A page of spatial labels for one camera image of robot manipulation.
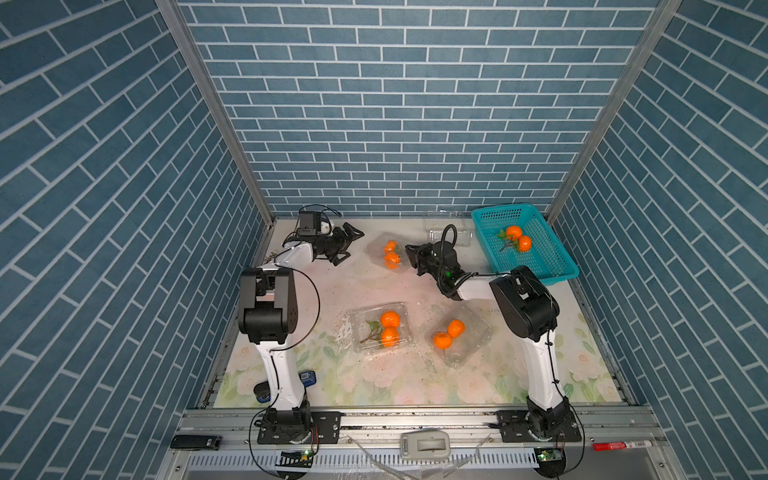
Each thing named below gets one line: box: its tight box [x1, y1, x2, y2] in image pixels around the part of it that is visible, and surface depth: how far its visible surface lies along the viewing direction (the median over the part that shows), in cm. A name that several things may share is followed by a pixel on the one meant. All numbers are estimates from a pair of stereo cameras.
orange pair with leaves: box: [496, 225, 533, 253], surface depth 114 cm
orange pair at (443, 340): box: [433, 319, 466, 350], surface depth 88 cm
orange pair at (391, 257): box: [384, 240, 401, 269], surface depth 103 cm
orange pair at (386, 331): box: [360, 310, 401, 347], surface depth 89 cm
